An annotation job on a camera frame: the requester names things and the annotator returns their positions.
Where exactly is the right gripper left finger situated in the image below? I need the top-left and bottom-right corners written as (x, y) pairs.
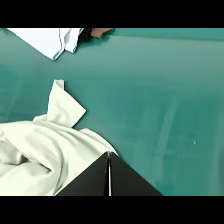
top-left (56, 151), bottom-right (110, 197)

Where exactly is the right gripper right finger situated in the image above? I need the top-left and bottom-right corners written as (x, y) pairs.
top-left (109, 151), bottom-right (164, 197)

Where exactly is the pale green shirt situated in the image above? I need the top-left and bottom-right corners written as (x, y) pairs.
top-left (0, 79), bottom-right (118, 197)

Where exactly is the dark garment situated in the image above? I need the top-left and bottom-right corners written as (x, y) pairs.
top-left (77, 27), bottom-right (94, 44)

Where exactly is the white garment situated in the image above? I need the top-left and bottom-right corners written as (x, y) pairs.
top-left (7, 27), bottom-right (84, 61)

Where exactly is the brown garment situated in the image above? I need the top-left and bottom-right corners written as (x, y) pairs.
top-left (90, 27), bottom-right (114, 39)

